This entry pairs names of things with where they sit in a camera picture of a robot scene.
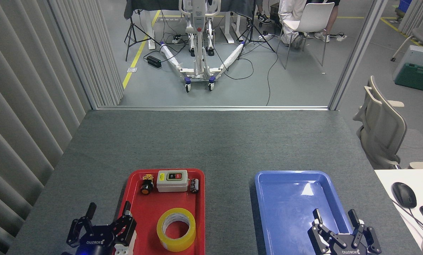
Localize black floor cable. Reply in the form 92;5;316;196
266;50;280;106

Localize grey white box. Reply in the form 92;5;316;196
392;45;423;82

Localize white plastic chair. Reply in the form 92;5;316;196
276;2;335;69

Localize white circuit breaker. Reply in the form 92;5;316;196
114;230;137;255

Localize red plastic tray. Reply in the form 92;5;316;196
113;168;205;255

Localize black computer mouse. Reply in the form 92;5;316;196
391;182;417;209

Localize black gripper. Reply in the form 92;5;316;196
308;208;382;255
66;201;137;255

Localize grey switch box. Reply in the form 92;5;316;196
157;170;189;193

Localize black tripod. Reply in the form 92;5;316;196
237;0;276;60
124;9;161;62

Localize white stand on wheels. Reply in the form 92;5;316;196
159;0;246;93

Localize yellow tape roll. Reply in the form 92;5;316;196
157;208;197;253

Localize silver post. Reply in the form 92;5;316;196
328;0;389;111

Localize green plastic case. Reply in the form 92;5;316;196
395;63;423;92

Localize blue plastic tray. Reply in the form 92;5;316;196
254;170;363;255

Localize beige vertical blinds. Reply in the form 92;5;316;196
0;0;124;255

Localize silver rail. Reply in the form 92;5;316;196
97;106;329;111

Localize person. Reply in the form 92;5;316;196
278;0;308;48
246;0;272;29
305;0;341;43

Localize white desk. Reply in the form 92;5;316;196
374;169;423;255

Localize black mouse cable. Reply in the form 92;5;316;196
390;197;423;238

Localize beige office chair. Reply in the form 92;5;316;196
352;75;423;170

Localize blue bin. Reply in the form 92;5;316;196
396;0;413;16

